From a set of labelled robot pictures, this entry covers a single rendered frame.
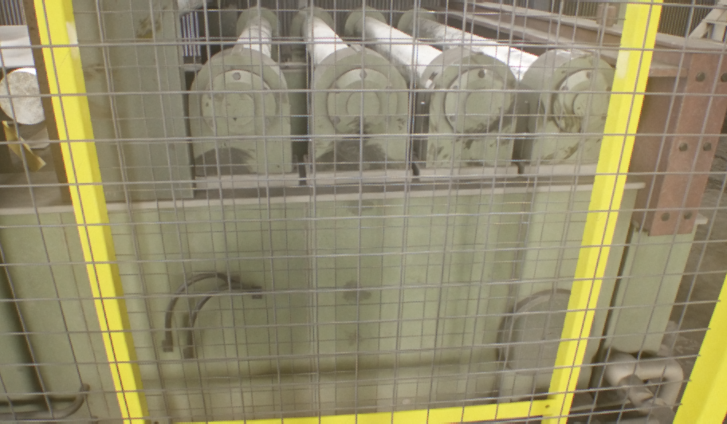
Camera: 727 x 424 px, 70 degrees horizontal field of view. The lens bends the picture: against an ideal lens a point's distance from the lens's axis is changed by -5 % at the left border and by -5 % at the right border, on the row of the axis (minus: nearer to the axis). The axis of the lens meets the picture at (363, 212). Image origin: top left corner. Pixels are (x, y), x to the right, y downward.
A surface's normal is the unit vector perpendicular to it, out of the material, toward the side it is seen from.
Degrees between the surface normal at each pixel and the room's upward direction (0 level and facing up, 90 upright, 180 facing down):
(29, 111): 90
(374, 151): 90
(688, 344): 0
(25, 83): 90
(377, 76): 77
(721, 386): 90
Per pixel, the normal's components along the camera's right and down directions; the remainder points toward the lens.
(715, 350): -0.99, 0.03
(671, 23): 0.15, 0.41
